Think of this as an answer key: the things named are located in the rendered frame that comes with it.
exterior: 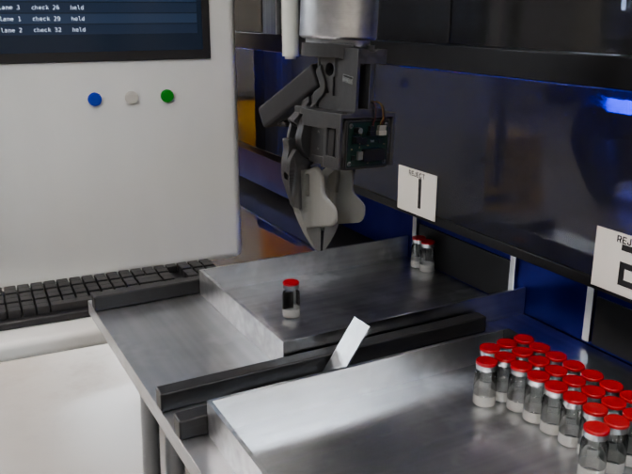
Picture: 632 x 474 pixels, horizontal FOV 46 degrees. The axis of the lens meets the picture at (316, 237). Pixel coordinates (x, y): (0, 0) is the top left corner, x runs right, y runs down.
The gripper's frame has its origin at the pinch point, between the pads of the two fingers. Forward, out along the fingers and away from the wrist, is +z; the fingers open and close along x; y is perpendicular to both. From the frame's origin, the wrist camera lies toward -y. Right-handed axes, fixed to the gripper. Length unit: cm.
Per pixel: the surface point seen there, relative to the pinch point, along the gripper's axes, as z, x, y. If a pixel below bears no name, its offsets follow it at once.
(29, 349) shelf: 24, -18, -41
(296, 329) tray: 13.6, 3.1, -6.8
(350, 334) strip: 9.5, 0.9, 5.3
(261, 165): 7, 43, -73
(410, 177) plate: -3.1, 22.7, -8.8
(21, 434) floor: 101, 12, -155
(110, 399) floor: 100, 43, -159
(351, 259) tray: 11.3, 23.3, -20.2
